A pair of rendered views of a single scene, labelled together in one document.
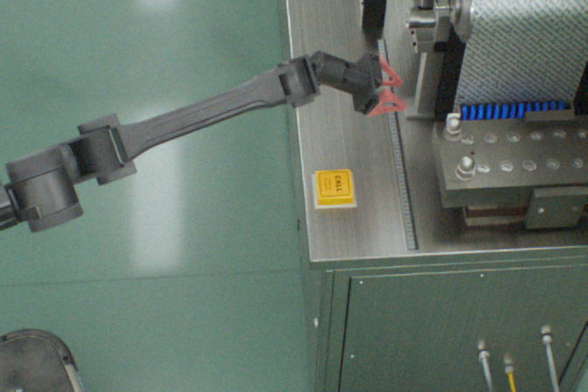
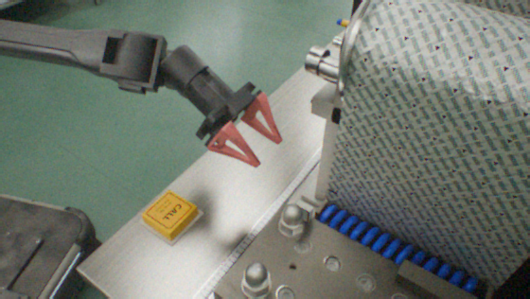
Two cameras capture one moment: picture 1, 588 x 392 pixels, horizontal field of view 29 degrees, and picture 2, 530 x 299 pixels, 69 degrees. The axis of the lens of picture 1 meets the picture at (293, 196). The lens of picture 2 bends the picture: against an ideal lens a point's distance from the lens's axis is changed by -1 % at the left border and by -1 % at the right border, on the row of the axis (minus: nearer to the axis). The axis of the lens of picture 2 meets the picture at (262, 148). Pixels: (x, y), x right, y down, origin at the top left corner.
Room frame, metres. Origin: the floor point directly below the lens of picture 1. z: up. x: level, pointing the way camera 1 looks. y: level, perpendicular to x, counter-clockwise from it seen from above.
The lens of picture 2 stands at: (1.10, -0.46, 1.47)
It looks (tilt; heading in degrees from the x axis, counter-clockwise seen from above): 45 degrees down; 40
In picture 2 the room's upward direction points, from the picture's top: straight up
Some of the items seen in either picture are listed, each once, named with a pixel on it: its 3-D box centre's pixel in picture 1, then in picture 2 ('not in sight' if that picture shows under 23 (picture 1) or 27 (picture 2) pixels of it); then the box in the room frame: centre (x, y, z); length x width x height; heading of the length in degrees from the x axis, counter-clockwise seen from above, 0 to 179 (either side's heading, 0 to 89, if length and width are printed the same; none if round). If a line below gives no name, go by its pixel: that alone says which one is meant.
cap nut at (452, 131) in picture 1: (453, 126); (292, 217); (1.35, -0.30, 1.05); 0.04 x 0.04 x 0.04
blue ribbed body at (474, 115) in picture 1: (514, 111); (396, 252); (1.41, -0.43, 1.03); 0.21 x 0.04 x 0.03; 95
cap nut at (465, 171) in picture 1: (466, 165); (256, 276); (1.25, -0.32, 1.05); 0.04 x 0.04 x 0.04
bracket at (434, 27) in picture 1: (424, 61); (329, 137); (1.51, -0.26, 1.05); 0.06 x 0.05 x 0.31; 95
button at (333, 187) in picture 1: (333, 187); (170, 214); (1.30, -0.08, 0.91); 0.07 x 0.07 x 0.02; 5
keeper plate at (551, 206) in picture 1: (556, 208); not in sight; (1.22, -0.50, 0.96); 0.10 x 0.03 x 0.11; 95
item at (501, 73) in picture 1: (521, 73); (422, 201); (1.43, -0.43, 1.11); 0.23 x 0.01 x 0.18; 95
